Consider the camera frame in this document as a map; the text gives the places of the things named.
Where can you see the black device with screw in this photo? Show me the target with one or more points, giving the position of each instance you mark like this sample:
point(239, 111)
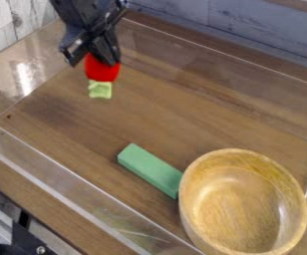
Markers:
point(25, 243)

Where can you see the red knitted strawberry toy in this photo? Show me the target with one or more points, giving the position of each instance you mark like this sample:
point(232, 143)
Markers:
point(101, 75)

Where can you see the clear acrylic back wall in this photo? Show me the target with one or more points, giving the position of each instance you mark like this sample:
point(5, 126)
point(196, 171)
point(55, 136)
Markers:
point(256, 92)

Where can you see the wooden bowl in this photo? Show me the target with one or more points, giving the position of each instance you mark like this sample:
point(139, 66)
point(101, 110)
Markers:
point(242, 204)

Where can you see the green rectangular block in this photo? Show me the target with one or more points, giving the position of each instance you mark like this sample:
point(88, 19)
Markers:
point(152, 169)

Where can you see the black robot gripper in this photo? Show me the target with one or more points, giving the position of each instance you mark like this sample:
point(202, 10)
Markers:
point(91, 20)

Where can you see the clear acrylic wall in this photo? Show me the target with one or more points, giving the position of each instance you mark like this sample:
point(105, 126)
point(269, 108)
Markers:
point(96, 222)
point(256, 92)

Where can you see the clear acrylic front wall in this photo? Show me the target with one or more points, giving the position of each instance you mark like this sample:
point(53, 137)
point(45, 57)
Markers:
point(96, 222)

